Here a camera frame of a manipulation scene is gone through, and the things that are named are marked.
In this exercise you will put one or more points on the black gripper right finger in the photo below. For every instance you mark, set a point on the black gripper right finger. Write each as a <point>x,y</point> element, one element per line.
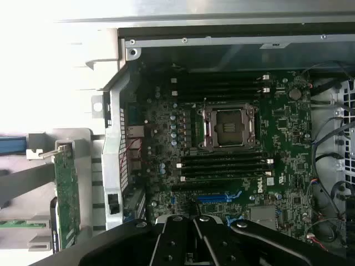
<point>219,243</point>

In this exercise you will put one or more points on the black open PC case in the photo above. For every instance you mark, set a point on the black open PC case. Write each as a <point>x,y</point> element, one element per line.
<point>116,166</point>

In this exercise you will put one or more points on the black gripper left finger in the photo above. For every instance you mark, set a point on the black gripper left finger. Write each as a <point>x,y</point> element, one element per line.
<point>172,243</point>

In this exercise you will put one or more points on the green RAM stick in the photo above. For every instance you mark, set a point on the green RAM stick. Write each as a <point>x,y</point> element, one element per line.
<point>22,224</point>

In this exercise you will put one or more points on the blue expansion slot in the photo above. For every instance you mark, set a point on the blue expansion slot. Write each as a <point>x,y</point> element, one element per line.
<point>210,198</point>

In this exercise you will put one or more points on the round coin cell battery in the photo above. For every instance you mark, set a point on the round coin cell battery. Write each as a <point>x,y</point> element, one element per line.
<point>294,94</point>

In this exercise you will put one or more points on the grey parts rack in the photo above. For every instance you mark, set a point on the grey parts rack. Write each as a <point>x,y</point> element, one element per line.
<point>86,155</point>

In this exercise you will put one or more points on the silver chipset heatsink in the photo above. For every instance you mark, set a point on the silver chipset heatsink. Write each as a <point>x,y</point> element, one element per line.
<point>263,217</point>

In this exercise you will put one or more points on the hard disk in blue caddy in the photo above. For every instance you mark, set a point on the hard disk in blue caddy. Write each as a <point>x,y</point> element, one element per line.
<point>11,145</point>

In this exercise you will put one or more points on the metal CPU socket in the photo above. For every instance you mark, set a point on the metal CPU socket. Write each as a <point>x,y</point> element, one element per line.
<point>230,127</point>

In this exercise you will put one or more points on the green motherboard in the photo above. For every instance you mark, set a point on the green motherboard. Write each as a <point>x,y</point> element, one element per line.
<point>285,144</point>

